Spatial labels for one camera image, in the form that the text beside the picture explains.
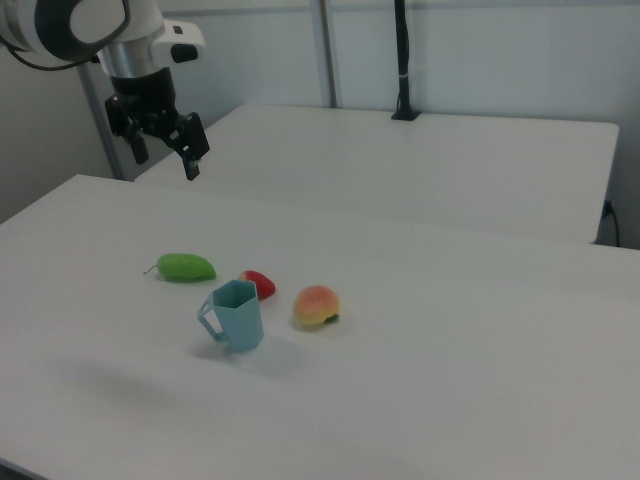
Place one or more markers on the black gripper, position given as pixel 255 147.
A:
pixel 145 105

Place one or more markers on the light blue faceted mug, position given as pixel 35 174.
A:
pixel 241 320

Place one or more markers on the green toy cucumber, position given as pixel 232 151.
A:
pixel 185 267

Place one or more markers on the red toy strawberry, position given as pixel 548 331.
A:
pixel 265 286

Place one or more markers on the orange yellow toy peach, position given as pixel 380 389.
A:
pixel 315 306

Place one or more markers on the grey partition post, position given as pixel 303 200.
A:
pixel 331 55
pixel 102 130

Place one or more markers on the black camera pole with base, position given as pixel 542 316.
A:
pixel 402 60

